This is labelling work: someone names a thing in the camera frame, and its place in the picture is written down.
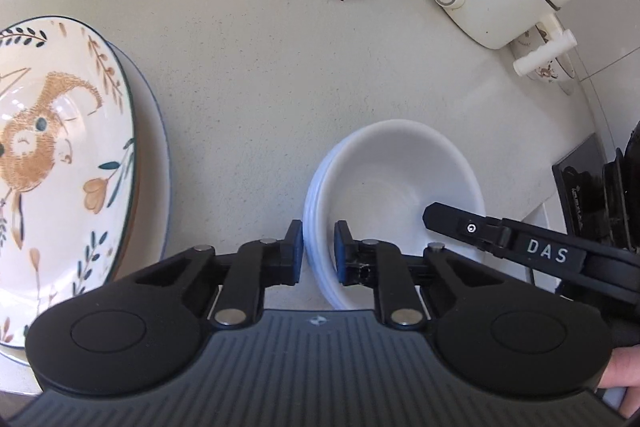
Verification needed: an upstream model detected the person's right hand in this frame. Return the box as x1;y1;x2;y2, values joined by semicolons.
597;343;640;419

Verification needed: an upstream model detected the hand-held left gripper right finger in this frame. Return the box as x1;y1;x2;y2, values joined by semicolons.
333;220;501;330

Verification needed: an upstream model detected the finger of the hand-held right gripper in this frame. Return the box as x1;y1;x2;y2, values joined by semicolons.
422;202;511;258

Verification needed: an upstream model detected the small floral cup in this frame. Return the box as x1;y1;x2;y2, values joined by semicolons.
509;14;583;96

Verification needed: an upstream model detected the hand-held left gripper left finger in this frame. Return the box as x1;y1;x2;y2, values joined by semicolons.
136;219;305;329

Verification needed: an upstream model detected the floral squirrel print plate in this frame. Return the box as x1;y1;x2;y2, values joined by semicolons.
0;15;137;354

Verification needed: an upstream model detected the plain white plate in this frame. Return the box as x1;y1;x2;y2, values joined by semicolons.
0;39;172;368

